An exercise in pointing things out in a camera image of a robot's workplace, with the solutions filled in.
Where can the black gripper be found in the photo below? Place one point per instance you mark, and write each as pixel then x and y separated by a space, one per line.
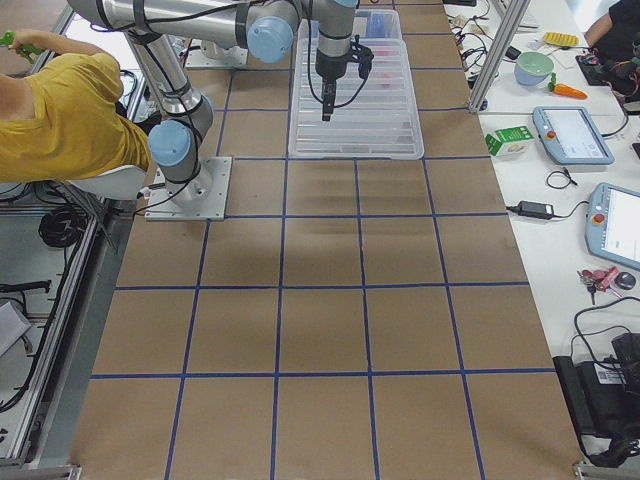
pixel 327 67

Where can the clear plastic box lid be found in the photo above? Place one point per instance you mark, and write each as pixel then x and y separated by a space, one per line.
pixel 370 122

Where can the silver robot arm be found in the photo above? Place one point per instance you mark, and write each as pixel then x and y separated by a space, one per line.
pixel 161 33

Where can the clear plastic storage box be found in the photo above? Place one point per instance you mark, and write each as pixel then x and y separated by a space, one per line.
pixel 381 24

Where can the green milk carton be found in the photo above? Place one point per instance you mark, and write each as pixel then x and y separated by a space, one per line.
pixel 508 141

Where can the green blue bowl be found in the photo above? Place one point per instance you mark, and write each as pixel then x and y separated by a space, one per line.
pixel 532 68

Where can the white chair seat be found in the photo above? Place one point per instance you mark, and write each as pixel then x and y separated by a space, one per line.
pixel 121 183

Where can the toy carrot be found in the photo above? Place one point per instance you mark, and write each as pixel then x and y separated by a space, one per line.
pixel 565 90

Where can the yellow toy corn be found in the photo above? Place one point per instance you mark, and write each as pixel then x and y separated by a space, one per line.
pixel 562 40

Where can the black power adapter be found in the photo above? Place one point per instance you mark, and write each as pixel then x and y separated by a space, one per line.
pixel 535 210

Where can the teach pendant tablet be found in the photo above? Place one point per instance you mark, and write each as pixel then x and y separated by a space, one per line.
pixel 570 137
pixel 612 224

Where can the person in yellow shirt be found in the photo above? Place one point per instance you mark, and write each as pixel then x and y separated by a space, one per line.
pixel 61 122

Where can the red key bunch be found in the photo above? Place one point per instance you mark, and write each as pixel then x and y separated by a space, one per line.
pixel 599 280

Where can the black round puck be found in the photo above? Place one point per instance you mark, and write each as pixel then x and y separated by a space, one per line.
pixel 625 281

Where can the black equipment case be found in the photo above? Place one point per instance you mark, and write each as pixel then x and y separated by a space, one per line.
pixel 603 400

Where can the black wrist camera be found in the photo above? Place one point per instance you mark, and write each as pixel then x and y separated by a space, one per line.
pixel 361 55

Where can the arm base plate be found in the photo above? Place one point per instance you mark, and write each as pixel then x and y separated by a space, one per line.
pixel 208 55
pixel 204 198

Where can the aluminium frame post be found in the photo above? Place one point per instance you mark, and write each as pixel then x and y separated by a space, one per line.
pixel 502 40

